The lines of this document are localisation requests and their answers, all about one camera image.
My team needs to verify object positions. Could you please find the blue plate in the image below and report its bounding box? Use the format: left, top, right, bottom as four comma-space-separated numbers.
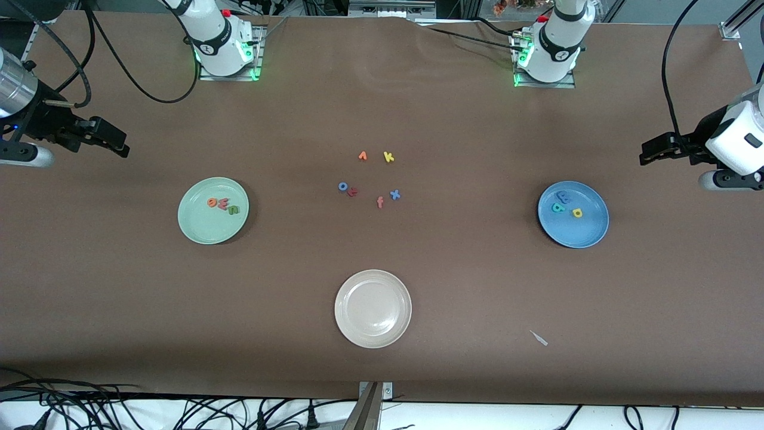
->
537, 180, 610, 249

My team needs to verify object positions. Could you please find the light green plate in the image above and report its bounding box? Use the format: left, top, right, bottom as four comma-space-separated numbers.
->
177, 177, 250, 245

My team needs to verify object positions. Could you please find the brown paper table cover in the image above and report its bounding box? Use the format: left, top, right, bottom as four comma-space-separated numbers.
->
0, 11, 764, 408

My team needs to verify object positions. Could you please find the beige plate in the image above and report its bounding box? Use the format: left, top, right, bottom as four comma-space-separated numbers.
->
334, 269, 413, 349

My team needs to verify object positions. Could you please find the looped black right arm cable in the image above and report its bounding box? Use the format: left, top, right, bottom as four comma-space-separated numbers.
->
3, 0, 96, 109

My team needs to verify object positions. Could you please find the long black right arm cable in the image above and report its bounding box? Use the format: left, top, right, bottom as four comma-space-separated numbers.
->
88, 0, 199, 105

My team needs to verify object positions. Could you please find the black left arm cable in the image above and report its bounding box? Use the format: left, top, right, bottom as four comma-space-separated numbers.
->
661, 0, 700, 139

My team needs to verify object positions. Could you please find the aluminium frame profile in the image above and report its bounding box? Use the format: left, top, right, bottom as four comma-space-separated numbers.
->
719, 0, 764, 41
21, 9, 60, 60

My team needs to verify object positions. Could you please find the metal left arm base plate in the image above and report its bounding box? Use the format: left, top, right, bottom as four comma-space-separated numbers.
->
510, 30, 577, 90

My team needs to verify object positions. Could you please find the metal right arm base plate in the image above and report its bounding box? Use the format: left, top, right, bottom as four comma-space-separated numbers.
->
199, 24, 264, 82

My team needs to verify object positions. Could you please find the black cable on table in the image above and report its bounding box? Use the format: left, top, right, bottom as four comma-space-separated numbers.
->
418, 21, 526, 51

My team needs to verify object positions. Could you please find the black cable below table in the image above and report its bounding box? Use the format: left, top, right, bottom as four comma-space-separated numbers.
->
0, 369, 144, 430
624, 406, 681, 430
173, 399, 359, 430
555, 405, 583, 430

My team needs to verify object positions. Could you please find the silver metal frame piece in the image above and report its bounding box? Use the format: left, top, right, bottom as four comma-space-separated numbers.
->
348, 0, 438, 19

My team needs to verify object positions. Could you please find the metal camera pole bracket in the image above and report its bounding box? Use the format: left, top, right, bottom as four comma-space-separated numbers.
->
343, 381, 393, 430

